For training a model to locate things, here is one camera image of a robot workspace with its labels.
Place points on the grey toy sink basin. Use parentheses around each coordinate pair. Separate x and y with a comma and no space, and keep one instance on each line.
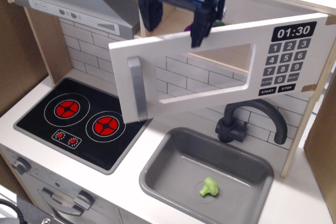
(176,171)

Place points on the dark grey toy faucet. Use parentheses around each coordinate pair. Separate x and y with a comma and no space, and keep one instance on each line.
(230,129)

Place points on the brown cardboard panel right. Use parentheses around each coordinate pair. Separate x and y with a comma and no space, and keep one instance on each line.
(320,147)

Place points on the green toy broccoli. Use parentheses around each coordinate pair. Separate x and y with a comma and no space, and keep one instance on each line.
(210,187)

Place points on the grey microwave door handle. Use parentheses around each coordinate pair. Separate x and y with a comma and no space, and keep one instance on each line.
(138,87)

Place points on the grey oven knob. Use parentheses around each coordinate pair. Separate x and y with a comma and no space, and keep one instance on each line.
(21,165)

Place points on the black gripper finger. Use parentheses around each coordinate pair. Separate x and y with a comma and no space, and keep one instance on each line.
(205,15)
(151,12)

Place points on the white toy microwave door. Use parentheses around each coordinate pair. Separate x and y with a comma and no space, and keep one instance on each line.
(234,63)

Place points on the grey toy range hood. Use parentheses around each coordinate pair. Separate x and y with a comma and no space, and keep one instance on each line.
(116,17)

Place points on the purple toy eggplant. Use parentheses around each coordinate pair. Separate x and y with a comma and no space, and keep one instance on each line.
(216,24)

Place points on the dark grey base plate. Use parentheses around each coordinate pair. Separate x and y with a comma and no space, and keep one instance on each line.
(33,214)

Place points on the black toy stove top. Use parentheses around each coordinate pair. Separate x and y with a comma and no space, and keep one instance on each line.
(83,123)

